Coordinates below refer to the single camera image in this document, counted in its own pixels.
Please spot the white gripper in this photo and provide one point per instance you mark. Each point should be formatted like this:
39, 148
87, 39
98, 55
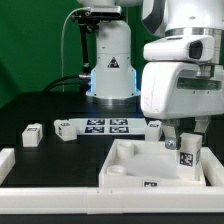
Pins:
179, 81

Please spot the white square table top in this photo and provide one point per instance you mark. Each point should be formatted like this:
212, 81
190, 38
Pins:
138, 163

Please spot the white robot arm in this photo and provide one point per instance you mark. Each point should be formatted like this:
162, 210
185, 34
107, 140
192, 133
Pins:
165, 18

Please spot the white marker tag sheet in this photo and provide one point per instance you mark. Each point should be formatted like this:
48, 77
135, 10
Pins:
109, 126

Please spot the white U-shaped obstacle fence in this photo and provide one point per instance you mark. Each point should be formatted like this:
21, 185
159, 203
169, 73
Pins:
118, 200

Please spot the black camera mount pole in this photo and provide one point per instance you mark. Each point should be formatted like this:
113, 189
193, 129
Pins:
87, 25

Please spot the black camera on mount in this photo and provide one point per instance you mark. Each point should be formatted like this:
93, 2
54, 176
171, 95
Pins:
105, 12

